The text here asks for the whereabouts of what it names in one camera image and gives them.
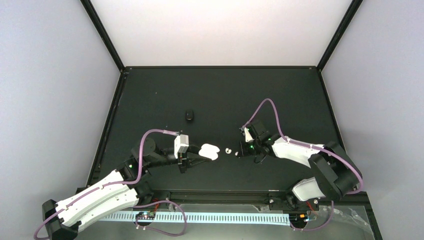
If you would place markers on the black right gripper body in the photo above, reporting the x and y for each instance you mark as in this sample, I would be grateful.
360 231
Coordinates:
249 150

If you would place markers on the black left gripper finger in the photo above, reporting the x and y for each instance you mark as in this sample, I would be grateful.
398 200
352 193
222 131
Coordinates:
194 160
194 149

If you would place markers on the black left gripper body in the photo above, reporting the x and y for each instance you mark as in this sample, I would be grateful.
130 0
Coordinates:
181 159

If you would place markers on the white earbud charging case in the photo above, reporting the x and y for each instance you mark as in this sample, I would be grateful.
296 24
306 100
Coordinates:
209 151

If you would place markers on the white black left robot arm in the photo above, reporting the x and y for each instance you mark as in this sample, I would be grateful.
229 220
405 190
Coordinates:
124 187

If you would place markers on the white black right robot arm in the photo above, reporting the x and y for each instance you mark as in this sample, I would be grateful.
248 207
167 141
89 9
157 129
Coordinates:
334 174

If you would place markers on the small black oval object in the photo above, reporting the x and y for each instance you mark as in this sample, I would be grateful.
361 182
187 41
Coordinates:
189 115

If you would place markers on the small circuit board left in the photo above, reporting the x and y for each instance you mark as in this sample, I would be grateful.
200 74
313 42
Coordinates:
145 216

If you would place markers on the small circuit board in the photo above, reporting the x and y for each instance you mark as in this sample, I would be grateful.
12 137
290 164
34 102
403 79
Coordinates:
145 216
302 217

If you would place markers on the small circuit board right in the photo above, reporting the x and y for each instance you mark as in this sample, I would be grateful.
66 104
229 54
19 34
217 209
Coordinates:
302 217

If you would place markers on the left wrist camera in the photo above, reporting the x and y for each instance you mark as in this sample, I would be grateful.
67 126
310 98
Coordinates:
181 144

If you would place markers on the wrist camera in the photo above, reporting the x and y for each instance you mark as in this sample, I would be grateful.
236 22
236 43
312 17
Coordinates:
181 144
247 136

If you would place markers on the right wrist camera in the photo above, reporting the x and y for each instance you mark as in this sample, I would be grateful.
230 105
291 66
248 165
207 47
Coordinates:
247 136

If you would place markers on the black front rail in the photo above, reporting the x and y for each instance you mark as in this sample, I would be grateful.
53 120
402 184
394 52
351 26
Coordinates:
219 196

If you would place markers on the white slotted cable duct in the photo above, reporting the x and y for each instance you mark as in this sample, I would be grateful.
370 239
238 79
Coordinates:
279 219

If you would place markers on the black vertical frame post right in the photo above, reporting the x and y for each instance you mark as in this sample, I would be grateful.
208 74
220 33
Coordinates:
339 32

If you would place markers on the black vertical frame post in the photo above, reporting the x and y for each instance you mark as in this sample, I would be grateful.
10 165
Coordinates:
339 32
101 30

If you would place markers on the black vertical frame post left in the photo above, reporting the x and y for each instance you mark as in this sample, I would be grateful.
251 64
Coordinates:
101 30

